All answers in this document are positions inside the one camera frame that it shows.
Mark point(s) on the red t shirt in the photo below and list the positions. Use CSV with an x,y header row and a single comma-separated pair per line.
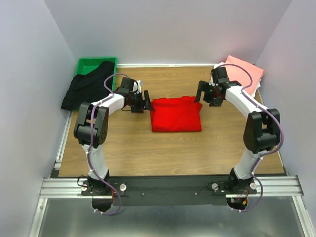
x,y
180,114

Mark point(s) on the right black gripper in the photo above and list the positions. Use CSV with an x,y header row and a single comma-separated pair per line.
x,y
206,91

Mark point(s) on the black t shirt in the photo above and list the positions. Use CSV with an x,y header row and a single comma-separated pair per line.
x,y
90,87

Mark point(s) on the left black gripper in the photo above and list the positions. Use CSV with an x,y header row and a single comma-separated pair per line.
x,y
142,101

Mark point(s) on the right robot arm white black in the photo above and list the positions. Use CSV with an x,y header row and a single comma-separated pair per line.
x,y
262,134

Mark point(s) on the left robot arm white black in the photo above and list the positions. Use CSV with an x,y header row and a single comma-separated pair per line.
x,y
91,128

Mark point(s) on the aluminium frame rail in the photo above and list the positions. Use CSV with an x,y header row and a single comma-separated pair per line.
x,y
282,186

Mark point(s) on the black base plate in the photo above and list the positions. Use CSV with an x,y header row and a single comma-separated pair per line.
x,y
167,191

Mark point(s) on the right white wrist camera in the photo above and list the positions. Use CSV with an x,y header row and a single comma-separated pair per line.
x,y
212,83

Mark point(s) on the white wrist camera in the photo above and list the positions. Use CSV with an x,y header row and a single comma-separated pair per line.
x,y
212,83
139,84

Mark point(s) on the green plastic bin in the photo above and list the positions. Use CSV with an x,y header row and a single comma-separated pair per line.
x,y
86,65

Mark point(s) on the pink folded t shirt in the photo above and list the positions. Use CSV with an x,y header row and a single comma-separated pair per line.
x,y
247,74

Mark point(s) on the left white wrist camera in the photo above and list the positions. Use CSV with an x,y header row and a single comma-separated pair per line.
x,y
139,84

